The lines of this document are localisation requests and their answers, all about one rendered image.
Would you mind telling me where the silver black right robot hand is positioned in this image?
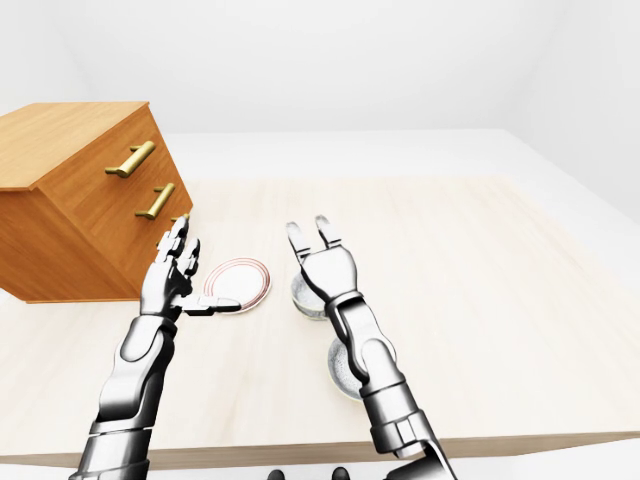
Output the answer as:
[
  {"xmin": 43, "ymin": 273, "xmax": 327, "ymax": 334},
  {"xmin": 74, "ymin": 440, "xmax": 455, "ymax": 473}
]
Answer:
[{"xmin": 284, "ymin": 214, "xmax": 362, "ymax": 305}]

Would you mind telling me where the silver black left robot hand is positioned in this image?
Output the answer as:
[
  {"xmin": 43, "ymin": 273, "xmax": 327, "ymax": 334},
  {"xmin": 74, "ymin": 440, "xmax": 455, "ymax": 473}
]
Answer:
[{"xmin": 139, "ymin": 215, "xmax": 243, "ymax": 322}]

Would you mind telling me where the patterned bowl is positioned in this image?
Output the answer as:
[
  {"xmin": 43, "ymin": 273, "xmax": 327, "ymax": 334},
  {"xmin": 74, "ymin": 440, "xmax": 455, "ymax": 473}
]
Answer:
[
  {"xmin": 326, "ymin": 336, "xmax": 399, "ymax": 403},
  {"xmin": 289, "ymin": 271, "xmax": 332, "ymax": 323}
]

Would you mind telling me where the wooden drawer front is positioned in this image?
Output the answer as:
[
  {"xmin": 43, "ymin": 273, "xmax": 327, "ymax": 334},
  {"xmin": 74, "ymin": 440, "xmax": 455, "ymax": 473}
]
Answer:
[
  {"xmin": 76, "ymin": 143, "xmax": 185, "ymax": 275},
  {"xmin": 111, "ymin": 177, "xmax": 196, "ymax": 302},
  {"xmin": 32, "ymin": 102, "xmax": 170, "ymax": 237}
]

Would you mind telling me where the white plate with red rings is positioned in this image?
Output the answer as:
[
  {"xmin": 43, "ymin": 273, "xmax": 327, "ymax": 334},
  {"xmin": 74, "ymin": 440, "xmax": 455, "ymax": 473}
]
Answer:
[{"xmin": 203, "ymin": 257, "xmax": 274, "ymax": 316}]

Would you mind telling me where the wooden cabinet with drawers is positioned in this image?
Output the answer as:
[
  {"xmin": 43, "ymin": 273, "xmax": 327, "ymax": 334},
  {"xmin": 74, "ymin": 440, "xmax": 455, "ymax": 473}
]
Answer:
[{"xmin": 0, "ymin": 101, "xmax": 196, "ymax": 305}]

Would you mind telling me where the brass drawer handle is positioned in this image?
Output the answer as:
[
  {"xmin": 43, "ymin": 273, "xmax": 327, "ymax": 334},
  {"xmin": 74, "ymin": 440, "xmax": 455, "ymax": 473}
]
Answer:
[
  {"xmin": 155, "ymin": 213, "xmax": 192, "ymax": 249},
  {"xmin": 133, "ymin": 182, "xmax": 177, "ymax": 221},
  {"xmin": 104, "ymin": 141, "xmax": 157, "ymax": 179}
]

